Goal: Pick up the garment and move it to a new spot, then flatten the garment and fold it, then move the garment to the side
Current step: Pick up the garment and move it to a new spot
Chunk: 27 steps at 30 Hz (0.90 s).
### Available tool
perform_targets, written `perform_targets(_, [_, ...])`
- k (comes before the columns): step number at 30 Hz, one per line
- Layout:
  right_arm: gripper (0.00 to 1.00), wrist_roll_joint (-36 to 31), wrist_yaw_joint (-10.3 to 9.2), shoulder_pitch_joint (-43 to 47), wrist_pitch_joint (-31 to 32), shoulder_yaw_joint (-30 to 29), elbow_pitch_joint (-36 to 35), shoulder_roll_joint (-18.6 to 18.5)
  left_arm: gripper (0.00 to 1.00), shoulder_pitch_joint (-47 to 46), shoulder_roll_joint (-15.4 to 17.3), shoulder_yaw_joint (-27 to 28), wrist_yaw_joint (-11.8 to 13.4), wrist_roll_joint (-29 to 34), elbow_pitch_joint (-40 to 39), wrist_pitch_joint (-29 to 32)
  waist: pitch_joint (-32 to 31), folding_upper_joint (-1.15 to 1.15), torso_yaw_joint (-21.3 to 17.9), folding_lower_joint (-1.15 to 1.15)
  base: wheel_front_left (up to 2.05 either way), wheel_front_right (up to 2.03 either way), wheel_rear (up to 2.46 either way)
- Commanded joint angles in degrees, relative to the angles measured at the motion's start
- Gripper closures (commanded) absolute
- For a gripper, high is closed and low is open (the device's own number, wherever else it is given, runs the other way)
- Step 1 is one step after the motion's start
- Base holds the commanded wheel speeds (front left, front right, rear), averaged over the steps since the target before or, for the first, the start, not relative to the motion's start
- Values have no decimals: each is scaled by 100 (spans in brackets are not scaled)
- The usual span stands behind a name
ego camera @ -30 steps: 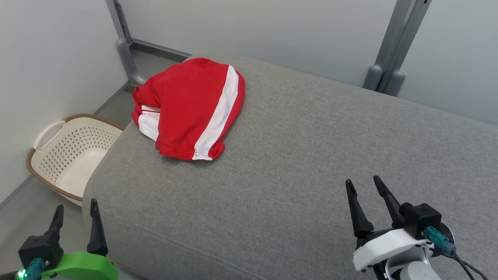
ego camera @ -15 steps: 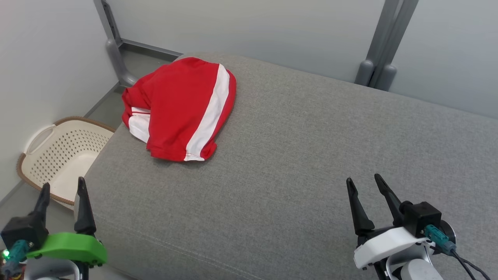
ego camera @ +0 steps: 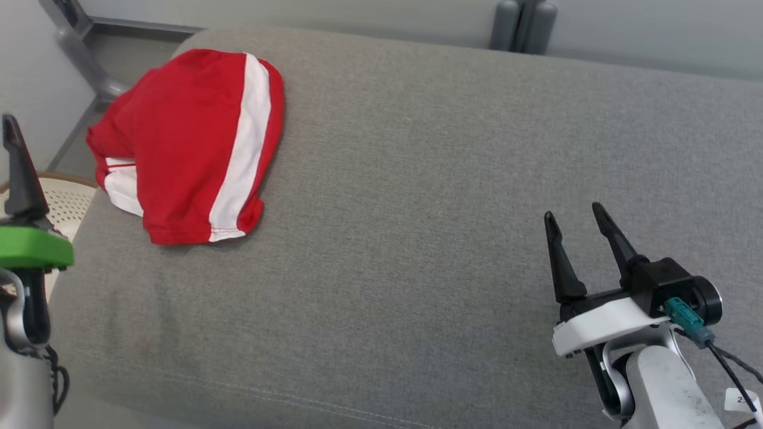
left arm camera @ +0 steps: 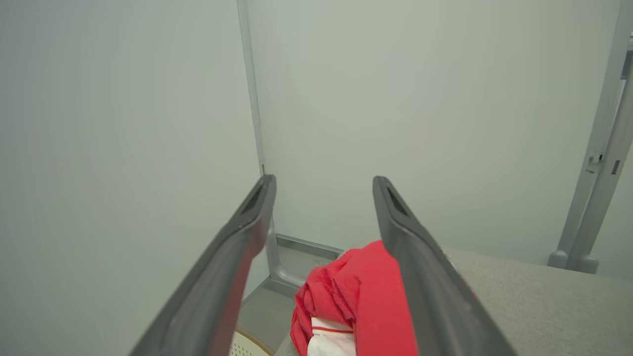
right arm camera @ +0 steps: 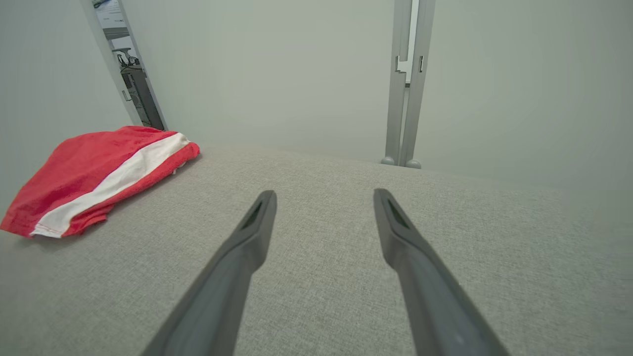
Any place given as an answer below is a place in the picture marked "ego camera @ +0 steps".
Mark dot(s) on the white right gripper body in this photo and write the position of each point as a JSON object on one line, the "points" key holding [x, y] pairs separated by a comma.
{"points": [[602, 325]]}

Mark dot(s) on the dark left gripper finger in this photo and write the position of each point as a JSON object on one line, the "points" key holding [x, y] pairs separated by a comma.
{"points": [[22, 185]]}

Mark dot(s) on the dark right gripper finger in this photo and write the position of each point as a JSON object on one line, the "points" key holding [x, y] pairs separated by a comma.
{"points": [[566, 274], [617, 244]]}

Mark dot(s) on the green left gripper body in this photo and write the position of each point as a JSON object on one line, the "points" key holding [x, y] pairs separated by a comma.
{"points": [[30, 250]]}

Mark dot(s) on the red shorts with white stripe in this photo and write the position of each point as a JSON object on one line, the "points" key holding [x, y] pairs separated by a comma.
{"points": [[185, 137]]}

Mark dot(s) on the grey metal tube leg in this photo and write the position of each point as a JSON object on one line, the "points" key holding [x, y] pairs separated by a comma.
{"points": [[89, 65]]}

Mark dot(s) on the grey fabric sofa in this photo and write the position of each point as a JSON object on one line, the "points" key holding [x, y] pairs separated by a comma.
{"points": [[417, 238]]}

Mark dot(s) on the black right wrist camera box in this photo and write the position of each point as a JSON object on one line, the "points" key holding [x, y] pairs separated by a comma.
{"points": [[661, 280]]}

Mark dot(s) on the grey partition base rail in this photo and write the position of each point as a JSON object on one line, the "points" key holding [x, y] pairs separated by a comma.
{"points": [[137, 25]]}

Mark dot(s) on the grey partition post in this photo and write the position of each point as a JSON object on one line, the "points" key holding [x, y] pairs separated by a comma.
{"points": [[524, 24]]}

